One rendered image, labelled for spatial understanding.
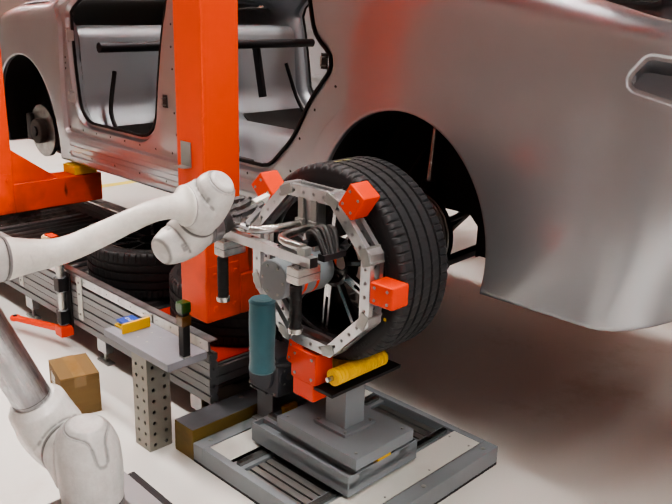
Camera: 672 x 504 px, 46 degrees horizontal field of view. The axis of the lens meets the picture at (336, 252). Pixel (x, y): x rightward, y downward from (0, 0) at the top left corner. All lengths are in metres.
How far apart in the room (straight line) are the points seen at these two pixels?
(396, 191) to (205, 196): 0.75
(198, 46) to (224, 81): 0.15
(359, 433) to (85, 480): 1.12
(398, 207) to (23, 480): 1.68
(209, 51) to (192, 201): 0.95
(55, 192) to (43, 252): 2.85
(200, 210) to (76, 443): 0.63
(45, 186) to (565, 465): 3.07
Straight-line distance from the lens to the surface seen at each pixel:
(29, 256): 1.88
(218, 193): 1.93
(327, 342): 2.59
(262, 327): 2.61
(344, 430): 2.86
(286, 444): 2.93
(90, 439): 2.07
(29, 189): 4.67
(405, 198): 2.48
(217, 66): 2.81
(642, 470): 3.36
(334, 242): 2.32
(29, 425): 2.20
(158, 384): 3.12
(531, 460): 3.27
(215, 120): 2.82
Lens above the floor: 1.68
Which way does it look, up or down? 18 degrees down
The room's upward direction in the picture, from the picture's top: 2 degrees clockwise
